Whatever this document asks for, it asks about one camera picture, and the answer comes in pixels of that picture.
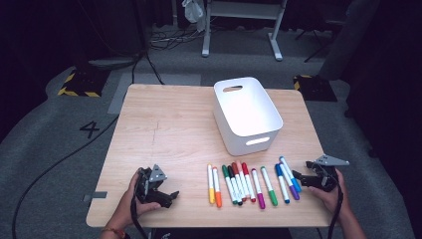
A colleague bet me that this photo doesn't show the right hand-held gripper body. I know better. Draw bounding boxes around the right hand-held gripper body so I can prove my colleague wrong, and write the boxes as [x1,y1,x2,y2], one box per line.
[311,154,350,193]

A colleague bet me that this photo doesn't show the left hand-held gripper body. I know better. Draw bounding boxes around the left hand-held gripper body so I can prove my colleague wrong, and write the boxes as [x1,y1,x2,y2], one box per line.
[135,163,168,208]

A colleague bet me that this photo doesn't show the purple marker pen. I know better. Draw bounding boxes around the purple marker pen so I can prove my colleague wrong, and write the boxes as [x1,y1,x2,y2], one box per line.
[279,162,301,201]

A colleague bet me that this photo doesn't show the light blue marker pen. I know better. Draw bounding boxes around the light blue marker pen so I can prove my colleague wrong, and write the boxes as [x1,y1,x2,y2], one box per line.
[279,155,303,193]

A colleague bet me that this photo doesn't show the light green marker pen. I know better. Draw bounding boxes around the light green marker pen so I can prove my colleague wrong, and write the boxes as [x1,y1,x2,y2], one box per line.
[260,165,279,207]

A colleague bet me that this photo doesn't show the magenta marker pen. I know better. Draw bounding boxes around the magenta marker pen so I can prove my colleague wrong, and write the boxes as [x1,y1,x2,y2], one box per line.
[251,167,267,210]

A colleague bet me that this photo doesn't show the peach marker pen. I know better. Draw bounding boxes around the peach marker pen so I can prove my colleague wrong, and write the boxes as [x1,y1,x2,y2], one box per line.
[236,159,251,199]

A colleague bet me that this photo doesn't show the brown marker pen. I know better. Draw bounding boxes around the brown marker pen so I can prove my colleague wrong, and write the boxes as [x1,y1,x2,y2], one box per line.
[231,161,247,202]

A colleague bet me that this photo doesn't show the white plastic storage bin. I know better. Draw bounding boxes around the white plastic storage bin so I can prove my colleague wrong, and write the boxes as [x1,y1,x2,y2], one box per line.
[212,77,284,157]

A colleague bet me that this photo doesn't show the person's right hand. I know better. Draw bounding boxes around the person's right hand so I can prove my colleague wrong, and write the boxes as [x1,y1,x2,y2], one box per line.
[308,168,351,217]

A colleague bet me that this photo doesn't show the person's left hand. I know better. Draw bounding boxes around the person's left hand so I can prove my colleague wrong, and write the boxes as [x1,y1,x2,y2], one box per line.
[107,168,162,232]

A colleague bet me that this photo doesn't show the yellow marker pen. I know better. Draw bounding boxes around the yellow marker pen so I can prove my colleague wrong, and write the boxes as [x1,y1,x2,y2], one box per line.
[207,162,216,204]

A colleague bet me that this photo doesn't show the orange marker pen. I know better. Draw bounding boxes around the orange marker pen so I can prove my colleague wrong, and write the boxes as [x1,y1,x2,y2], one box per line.
[212,166,223,208]

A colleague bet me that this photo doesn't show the grey tape strip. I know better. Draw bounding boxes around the grey tape strip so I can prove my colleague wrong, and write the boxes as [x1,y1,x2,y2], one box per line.
[83,190,108,203]

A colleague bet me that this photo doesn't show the person's dark clothing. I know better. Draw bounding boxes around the person's dark clothing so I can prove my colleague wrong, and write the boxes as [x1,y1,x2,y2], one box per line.
[150,227,293,239]

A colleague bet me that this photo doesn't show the black yellow striped floor plate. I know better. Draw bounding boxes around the black yellow striped floor plate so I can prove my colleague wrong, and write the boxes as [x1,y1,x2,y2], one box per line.
[293,74,338,103]
[57,66,112,99]

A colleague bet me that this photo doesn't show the black tripod stand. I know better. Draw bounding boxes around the black tripod stand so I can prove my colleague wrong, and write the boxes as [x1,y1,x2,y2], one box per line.
[295,19,336,64]

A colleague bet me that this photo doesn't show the grey curtain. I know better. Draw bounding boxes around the grey curtain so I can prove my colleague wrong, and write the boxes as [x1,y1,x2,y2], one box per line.
[317,0,381,81]

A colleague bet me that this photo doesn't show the white plastic bag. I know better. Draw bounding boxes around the white plastic bag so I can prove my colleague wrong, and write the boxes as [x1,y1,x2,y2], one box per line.
[181,0,207,33]

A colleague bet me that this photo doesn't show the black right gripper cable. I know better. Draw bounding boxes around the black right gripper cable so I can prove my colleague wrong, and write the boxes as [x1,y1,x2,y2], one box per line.
[326,170,344,239]

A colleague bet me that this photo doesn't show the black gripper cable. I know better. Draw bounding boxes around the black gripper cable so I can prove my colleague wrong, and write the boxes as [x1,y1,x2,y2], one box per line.
[326,170,344,239]
[130,193,149,239]

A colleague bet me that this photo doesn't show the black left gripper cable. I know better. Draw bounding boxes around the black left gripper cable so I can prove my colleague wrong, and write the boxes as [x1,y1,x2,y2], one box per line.
[130,193,149,239]

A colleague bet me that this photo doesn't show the red string bracelet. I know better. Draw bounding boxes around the red string bracelet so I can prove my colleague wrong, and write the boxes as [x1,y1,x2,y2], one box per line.
[101,226,127,239]

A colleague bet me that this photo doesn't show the long black floor cable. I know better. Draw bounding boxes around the long black floor cable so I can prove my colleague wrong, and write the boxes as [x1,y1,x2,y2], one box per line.
[11,114,120,239]

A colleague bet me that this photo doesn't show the black cable to stand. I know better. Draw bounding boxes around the black cable to stand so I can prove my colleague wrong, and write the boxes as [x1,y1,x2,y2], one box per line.
[130,49,165,86]

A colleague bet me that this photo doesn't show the bundle of floor cables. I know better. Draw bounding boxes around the bundle of floor cables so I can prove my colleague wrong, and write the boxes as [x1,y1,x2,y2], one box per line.
[148,28,205,51]

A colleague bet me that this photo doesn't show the white metal desk frame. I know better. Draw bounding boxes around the white metal desk frame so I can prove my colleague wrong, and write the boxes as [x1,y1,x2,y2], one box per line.
[201,0,289,62]

